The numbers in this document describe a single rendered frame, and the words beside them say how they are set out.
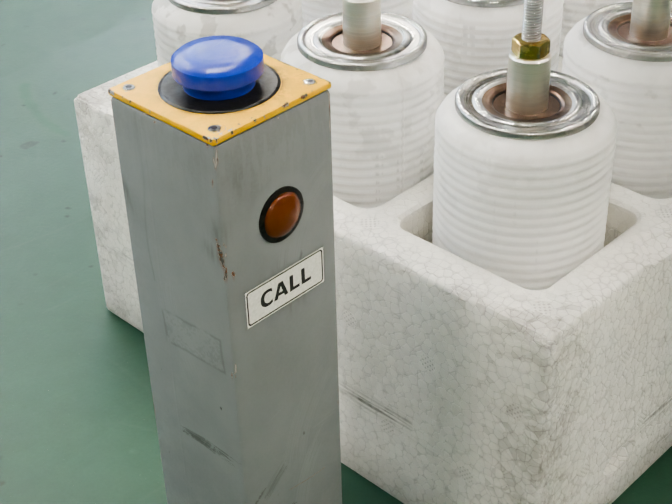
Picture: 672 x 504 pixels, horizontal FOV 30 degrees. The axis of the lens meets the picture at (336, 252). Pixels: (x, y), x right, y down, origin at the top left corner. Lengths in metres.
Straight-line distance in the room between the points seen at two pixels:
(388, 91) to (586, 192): 0.13
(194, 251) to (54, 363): 0.37
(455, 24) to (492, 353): 0.23
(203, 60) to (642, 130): 0.29
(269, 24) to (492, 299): 0.24
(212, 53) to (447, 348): 0.22
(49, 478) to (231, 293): 0.30
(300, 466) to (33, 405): 0.28
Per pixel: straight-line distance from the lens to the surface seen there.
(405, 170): 0.73
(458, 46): 0.79
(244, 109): 0.53
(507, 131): 0.64
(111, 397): 0.88
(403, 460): 0.76
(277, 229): 0.56
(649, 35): 0.75
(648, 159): 0.75
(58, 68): 1.32
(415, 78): 0.71
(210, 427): 0.63
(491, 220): 0.66
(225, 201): 0.53
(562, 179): 0.65
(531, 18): 0.65
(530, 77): 0.65
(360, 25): 0.72
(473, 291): 0.65
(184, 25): 0.79
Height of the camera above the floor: 0.56
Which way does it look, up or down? 35 degrees down
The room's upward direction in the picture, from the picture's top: 2 degrees counter-clockwise
